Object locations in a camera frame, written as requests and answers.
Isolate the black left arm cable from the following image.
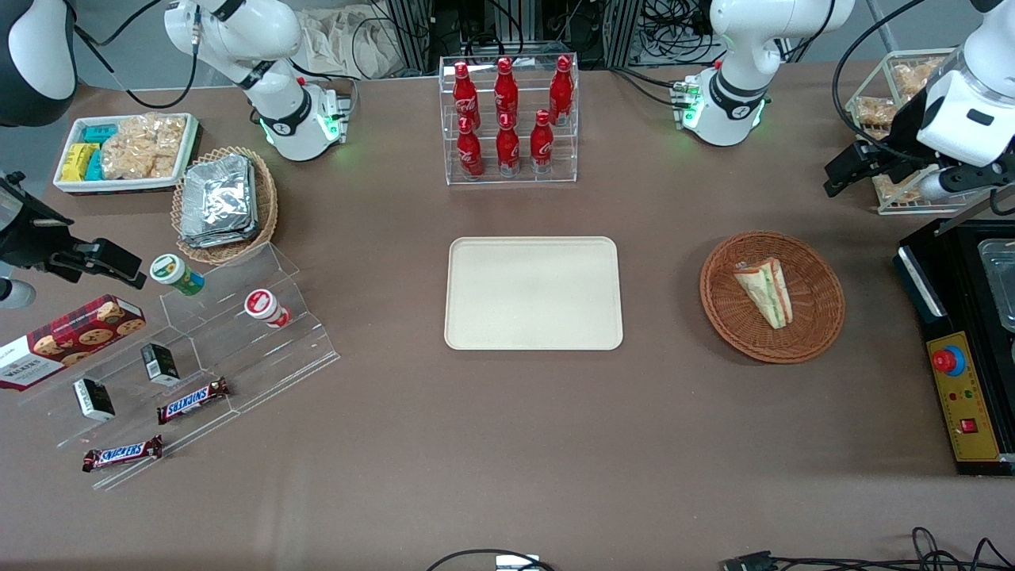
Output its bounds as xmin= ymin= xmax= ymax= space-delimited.
xmin=831 ymin=0 xmax=952 ymax=163

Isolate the beige cloth bag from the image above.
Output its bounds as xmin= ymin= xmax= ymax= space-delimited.
xmin=297 ymin=6 xmax=407 ymax=80

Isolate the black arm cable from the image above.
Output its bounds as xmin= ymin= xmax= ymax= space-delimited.
xmin=831 ymin=0 xmax=952 ymax=163
xmin=71 ymin=0 xmax=201 ymax=110

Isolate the small black box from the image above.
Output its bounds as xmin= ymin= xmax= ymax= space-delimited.
xmin=140 ymin=343 xmax=181 ymax=387
xmin=73 ymin=377 xmax=117 ymax=422

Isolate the clear acrylic bottle rack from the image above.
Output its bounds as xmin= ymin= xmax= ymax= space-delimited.
xmin=439 ymin=54 xmax=580 ymax=186

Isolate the white rectangular snack tray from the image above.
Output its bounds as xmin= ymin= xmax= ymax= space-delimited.
xmin=52 ymin=113 xmax=201 ymax=195

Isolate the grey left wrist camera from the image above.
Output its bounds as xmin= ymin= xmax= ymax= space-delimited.
xmin=918 ymin=163 xmax=994 ymax=204

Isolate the light wicker basket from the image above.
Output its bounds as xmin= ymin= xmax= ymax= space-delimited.
xmin=171 ymin=146 xmax=279 ymax=266

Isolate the red lid snack cup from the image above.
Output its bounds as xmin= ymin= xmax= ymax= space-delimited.
xmin=243 ymin=289 xmax=291 ymax=328

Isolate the white wire rack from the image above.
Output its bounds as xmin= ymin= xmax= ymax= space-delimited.
xmin=845 ymin=48 xmax=1015 ymax=216

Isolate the silver foil packets stack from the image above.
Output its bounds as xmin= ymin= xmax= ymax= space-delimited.
xmin=179 ymin=154 xmax=259 ymax=249

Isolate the beige plastic tray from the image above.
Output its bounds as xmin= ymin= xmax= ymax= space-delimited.
xmin=444 ymin=236 xmax=625 ymax=351

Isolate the yellow snack pack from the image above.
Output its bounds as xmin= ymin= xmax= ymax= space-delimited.
xmin=60 ymin=143 xmax=100 ymax=182

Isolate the black looped table cable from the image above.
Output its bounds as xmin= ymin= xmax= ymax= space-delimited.
xmin=427 ymin=549 xmax=556 ymax=571

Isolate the triangle sandwich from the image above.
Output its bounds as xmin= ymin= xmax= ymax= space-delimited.
xmin=732 ymin=258 xmax=794 ymax=330

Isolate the silver metal container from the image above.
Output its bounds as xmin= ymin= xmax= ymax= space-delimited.
xmin=978 ymin=237 xmax=1015 ymax=332

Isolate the red cola bottle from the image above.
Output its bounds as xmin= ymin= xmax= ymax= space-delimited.
xmin=549 ymin=55 xmax=575 ymax=126
xmin=496 ymin=113 xmax=521 ymax=177
xmin=452 ymin=61 xmax=481 ymax=132
xmin=456 ymin=117 xmax=485 ymax=179
xmin=530 ymin=109 xmax=554 ymax=174
xmin=493 ymin=57 xmax=519 ymax=128

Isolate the clear bag of crackers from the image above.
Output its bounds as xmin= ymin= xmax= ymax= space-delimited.
xmin=101 ymin=113 xmax=187 ymax=180

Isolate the red tartan cookie box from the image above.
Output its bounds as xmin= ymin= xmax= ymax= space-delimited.
xmin=0 ymin=294 xmax=147 ymax=392

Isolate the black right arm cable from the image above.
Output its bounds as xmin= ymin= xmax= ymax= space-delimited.
xmin=71 ymin=0 xmax=201 ymax=110

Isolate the black connector with cable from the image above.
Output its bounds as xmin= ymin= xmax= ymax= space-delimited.
xmin=722 ymin=527 xmax=1015 ymax=571

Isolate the brown Snickers bar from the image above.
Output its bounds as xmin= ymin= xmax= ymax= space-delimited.
xmin=82 ymin=435 xmax=164 ymax=473
xmin=156 ymin=377 xmax=232 ymax=425

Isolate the clear acrylic step display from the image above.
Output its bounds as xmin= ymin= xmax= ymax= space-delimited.
xmin=16 ymin=242 xmax=342 ymax=491

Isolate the green lid snack cup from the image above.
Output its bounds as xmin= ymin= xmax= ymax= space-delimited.
xmin=149 ymin=254 xmax=205 ymax=297

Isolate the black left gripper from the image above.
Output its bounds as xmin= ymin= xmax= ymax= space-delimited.
xmin=823 ymin=92 xmax=946 ymax=198

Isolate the black control machine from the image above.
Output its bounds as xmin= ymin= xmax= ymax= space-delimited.
xmin=894 ymin=216 xmax=1015 ymax=477

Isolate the clear bag of snacks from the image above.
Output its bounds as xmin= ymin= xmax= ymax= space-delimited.
xmin=855 ymin=97 xmax=902 ymax=128
xmin=875 ymin=173 xmax=925 ymax=204
xmin=892 ymin=59 xmax=951 ymax=100

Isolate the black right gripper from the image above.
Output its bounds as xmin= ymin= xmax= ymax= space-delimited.
xmin=0 ymin=170 xmax=148 ymax=289

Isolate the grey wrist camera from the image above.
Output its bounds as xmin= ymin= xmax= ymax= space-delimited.
xmin=0 ymin=278 xmax=37 ymax=310
xmin=918 ymin=163 xmax=994 ymax=204

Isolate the brown wicker basket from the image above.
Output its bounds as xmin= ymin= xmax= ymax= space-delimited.
xmin=699 ymin=230 xmax=846 ymax=365

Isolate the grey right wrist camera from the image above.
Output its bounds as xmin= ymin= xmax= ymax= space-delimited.
xmin=0 ymin=278 xmax=37 ymax=310

